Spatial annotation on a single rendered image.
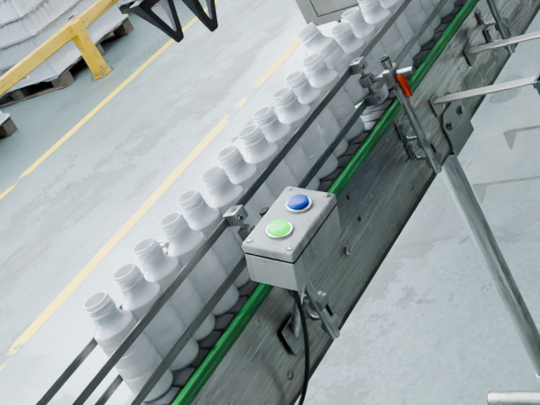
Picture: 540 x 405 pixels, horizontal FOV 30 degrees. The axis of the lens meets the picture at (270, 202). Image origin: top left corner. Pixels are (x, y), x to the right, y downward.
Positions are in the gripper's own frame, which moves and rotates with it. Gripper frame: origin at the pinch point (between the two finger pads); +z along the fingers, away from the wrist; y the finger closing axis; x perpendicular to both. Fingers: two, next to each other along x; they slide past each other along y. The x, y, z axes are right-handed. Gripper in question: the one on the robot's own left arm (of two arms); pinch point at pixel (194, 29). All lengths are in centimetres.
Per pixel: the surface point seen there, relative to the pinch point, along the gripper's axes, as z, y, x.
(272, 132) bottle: 26.6, -14.7, 19.9
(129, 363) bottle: 32.5, -13.8, -28.4
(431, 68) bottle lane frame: 42, -10, 65
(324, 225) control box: 32.1, 4.5, -1.3
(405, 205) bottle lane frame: 55, -10, 37
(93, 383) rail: 28.7, -11.4, -36.1
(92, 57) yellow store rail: 124, -499, 416
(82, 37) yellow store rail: 107, -499, 418
